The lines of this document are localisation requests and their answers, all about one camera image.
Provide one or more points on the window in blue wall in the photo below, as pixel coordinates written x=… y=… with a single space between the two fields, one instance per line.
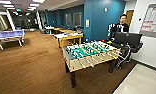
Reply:
x=68 y=19
x=77 y=19

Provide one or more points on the small pale wall panel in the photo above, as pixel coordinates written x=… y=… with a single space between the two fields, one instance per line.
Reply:
x=87 y=23

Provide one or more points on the brown wooden door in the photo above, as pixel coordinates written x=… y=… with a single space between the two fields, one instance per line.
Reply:
x=129 y=18

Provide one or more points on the yellow game table white top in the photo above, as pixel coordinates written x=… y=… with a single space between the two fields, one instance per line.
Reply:
x=70 y=36

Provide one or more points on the green foosball table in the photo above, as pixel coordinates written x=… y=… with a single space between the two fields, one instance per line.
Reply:
x=90 y=52

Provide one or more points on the blue ping-pong table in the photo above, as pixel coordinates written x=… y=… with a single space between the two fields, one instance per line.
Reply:
x=9 y=34

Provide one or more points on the small white table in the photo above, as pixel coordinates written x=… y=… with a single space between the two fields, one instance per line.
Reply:
x=49 y=28

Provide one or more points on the framed wall board with charts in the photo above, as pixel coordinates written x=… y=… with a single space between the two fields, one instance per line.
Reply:
x=152 y=20

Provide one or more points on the person in dark jacket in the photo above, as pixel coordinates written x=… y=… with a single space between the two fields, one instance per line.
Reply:
x=119 y=27

